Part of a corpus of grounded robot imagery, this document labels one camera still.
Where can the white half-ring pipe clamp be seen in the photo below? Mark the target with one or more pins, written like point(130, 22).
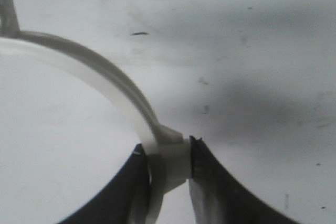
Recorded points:
point(168, 153)

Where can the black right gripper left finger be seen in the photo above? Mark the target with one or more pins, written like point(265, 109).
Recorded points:
point(125, 199)

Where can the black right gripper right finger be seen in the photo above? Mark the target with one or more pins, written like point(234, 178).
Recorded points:
point(217, 197)

